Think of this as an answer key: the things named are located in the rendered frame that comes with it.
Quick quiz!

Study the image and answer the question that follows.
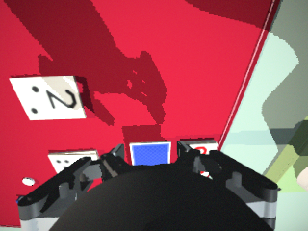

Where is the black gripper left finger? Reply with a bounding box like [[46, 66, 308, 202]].
[[17, 143, 138, 231]]

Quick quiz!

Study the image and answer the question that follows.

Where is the dark red fabric mat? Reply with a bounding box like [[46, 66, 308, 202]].
[[217, 0, 280, 150]]

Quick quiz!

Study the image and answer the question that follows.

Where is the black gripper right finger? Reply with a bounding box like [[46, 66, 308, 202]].
[[167, 141, 278, 230]]

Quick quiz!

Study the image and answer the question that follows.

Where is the dark red cloth mat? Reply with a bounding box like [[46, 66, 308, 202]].
[[0, 0, 271, 226]]

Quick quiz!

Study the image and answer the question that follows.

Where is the off-white round disc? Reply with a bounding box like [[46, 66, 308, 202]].
[[22, 177, 35, 186]]

